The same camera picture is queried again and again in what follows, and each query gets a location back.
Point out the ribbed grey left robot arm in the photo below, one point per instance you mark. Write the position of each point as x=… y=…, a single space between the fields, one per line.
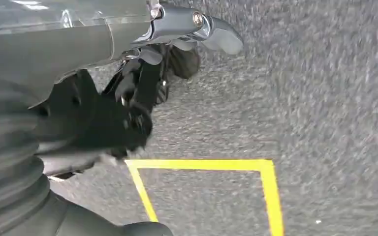
x=6 y=163

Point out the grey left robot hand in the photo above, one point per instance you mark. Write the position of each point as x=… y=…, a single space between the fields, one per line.
x=62 y=49

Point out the yellow floor tape square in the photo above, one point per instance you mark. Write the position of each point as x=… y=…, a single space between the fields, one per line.
x=208 y=164

